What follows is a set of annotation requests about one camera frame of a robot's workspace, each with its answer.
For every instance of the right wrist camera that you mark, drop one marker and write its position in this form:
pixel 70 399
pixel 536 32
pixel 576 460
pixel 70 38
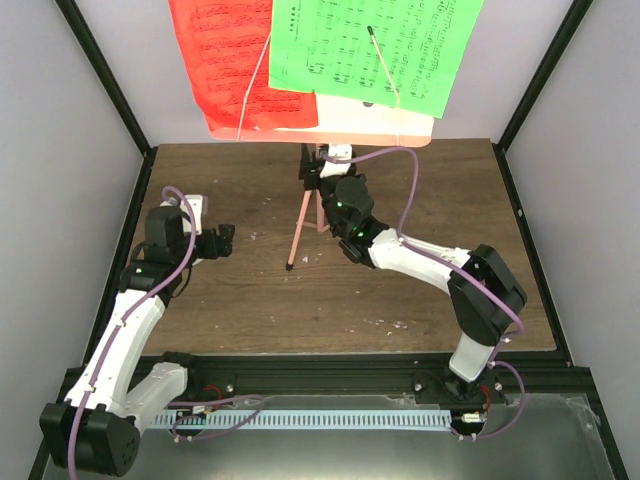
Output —
pixel 336 158

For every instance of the black left frame rail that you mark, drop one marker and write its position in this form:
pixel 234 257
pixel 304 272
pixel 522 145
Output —
pixel 107 300

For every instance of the light blue slotted cable duct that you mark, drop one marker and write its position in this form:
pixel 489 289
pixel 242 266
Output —
pixel 404 420

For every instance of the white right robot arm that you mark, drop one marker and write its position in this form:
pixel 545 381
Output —
pixel 486 296

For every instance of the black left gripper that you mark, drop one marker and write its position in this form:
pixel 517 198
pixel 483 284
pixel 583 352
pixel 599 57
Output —
pixel 225 240

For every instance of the black frame rail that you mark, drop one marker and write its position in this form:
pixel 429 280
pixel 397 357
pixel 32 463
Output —
pixel 561 346
pixel 107 300

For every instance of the black right frame rail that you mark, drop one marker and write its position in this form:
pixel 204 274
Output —
pixel 561 346

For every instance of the black back right frame post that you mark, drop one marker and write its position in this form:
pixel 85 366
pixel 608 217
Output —
pixel 562 38

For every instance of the black back left frame post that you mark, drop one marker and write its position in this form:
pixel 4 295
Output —
pixel 93 53

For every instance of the red sheet music page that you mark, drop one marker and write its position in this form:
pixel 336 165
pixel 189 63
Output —
pixel 225 50

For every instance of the pink folding music stand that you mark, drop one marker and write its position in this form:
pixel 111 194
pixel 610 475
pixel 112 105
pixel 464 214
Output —
pixel 350 120

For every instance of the black frame post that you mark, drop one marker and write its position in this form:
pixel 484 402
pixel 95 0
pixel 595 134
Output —
pixel 562 38
pixel 93 53

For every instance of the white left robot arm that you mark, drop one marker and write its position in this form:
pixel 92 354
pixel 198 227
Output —
pixel 98 425

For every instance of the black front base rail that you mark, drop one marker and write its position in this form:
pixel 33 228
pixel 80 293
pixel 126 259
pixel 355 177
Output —
pixel 424 375

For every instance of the green sheet music page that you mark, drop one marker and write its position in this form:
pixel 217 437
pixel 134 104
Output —
pixel 403 54

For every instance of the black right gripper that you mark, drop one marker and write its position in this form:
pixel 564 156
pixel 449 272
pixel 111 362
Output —
pixel 308 171

